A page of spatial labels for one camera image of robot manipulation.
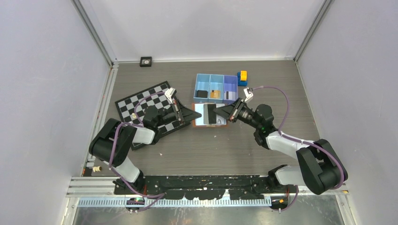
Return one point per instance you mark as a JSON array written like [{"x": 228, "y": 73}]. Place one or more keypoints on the silver black card in bin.
[{"x": 230, "y": 95}]

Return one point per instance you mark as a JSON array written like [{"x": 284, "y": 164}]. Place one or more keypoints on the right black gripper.
[{"x": 230, "y": 111}]

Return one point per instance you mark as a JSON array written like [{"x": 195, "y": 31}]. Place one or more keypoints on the light blue middle bin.
[{"x": 216, "y": 83}]

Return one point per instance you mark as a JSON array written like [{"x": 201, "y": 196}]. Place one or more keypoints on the small black square box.
[{"x": 145, "y": 61}]

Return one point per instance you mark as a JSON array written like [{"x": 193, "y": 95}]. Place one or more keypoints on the blue yellow toy block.
[{"x": 242, "y": 78}]

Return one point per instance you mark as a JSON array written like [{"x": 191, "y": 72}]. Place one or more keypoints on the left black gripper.
[{"x": 185, "y": 115}]

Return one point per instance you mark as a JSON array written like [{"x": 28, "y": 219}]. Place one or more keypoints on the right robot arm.
[{"x": 319, "y": 168}]

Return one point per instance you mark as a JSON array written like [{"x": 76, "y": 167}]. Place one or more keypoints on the brown leather card holder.
[{"x": 198, "y": 107}]

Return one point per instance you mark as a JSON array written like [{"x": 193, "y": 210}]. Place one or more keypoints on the orange card in bin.
[{"x": 215, "y": 94}]

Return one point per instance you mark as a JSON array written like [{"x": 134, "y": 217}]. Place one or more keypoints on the white VIP card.
[{"x": 220, "y": 121}]

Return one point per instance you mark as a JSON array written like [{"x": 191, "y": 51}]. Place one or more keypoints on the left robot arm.
[{"x": 113, "y": 142}]

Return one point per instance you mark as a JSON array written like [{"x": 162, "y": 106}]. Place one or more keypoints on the purple right bin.
[{"x": 229, "y": 84}]

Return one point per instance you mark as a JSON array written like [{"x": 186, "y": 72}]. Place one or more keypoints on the light blue bin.
[
  {"x": 201, "y": 83},
  {"x": 216, "y": 83}
]

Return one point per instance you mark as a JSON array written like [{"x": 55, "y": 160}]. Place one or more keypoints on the grey card in holder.
[{"x": 209, "y": 114}]

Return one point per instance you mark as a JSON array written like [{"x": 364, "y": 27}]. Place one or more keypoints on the cream chess piece on floor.
[{"x": 97, "y": 169}]

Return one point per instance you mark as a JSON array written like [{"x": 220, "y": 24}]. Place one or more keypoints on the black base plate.
[{"x": 204, "y": 187}]

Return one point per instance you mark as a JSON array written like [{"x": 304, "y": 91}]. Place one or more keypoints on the light blue left bin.
[{"x": 201, "y": 83}]

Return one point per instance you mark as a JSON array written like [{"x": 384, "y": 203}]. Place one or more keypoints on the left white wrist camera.
[{"x": 170, "y": 94}]

